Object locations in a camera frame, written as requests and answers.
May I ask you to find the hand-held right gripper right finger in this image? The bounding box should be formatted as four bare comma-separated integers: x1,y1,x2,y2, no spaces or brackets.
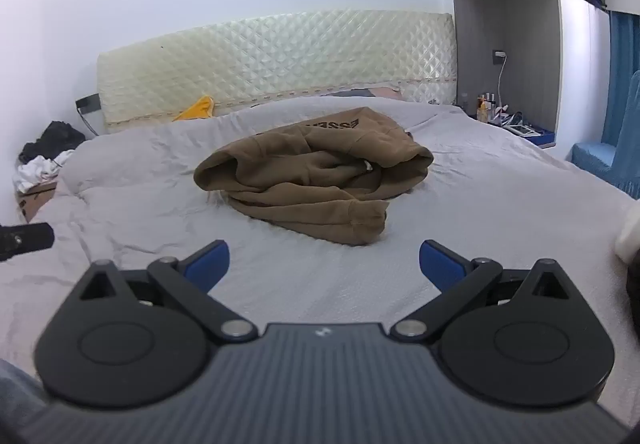
390,239,573,341

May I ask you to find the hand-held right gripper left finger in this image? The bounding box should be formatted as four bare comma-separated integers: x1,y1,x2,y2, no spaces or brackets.
75,239,259,342

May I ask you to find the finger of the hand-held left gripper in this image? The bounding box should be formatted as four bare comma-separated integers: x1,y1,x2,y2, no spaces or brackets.
0,223,55,263

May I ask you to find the brown hoodie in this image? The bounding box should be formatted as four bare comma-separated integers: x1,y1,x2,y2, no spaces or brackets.
193,107,434,246

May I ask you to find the black clothes pile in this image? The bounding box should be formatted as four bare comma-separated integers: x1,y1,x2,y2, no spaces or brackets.
19,121,87,164

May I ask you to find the cardboard box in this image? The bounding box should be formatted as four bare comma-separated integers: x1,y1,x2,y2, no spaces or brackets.
15,179,60,225

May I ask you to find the white crumpled garment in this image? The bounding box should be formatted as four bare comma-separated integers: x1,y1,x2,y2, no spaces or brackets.
12,149,76,195

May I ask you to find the person's jeans leg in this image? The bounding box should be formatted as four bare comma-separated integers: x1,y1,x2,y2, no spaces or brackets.
0,358,48,431

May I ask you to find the yellow cloth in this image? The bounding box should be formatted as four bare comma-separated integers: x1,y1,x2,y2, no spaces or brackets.
172,96,216,122

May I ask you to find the pink grey pillow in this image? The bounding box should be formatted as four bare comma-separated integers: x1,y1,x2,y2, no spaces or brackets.
320,84,404,102

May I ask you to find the blue covered chair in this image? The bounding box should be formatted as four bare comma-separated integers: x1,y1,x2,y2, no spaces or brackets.
570,69,640,201

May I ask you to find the cream quilted headboard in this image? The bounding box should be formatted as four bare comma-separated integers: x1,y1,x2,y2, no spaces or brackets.
96,10,458,135

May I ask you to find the blue curtain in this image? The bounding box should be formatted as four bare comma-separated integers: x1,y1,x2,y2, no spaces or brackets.
602,9,640,150

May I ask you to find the white charging cable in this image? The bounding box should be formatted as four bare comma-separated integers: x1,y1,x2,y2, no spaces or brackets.
495,59,508,114

